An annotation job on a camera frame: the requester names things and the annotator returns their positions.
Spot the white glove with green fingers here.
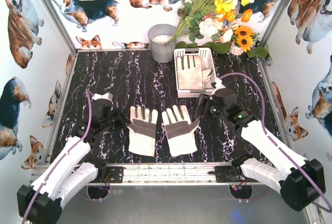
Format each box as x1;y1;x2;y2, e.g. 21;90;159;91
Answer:
202;68;213;83

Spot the white grey glove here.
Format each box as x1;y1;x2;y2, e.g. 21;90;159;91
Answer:
127;105;158;157
176;55;203;90

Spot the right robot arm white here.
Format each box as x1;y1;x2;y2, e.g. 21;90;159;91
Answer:
195;88;326;212

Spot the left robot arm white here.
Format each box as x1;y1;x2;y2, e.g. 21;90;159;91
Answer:
17;92;129;223

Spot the white perforated storage basket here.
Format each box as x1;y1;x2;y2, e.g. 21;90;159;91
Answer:
174;48;217;98

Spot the green moss ball right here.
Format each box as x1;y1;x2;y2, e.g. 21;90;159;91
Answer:
246;46;268;59

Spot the green moss ball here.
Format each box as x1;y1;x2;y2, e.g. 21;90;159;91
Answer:
246;46;268;59
175;41;198;49

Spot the green moss ball left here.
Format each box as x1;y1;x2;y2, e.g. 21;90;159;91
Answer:
175;41;198;49

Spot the sunflower pot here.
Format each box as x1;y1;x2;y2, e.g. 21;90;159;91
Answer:
230;25;259;56

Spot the grey metal bucket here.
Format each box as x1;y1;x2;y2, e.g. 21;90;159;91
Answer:
148;24;176;63

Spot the artificial flower bouquet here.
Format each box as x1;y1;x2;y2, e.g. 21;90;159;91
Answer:
169;0;254;43

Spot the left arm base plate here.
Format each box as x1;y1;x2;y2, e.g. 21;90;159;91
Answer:
94;166;124;184

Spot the aluminium front rail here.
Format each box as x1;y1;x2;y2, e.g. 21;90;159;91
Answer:
78;162;241;187

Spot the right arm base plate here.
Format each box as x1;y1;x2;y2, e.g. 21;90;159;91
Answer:
208;155;251;183

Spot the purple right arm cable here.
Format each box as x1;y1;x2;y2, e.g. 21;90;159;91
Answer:
219;72;332;213

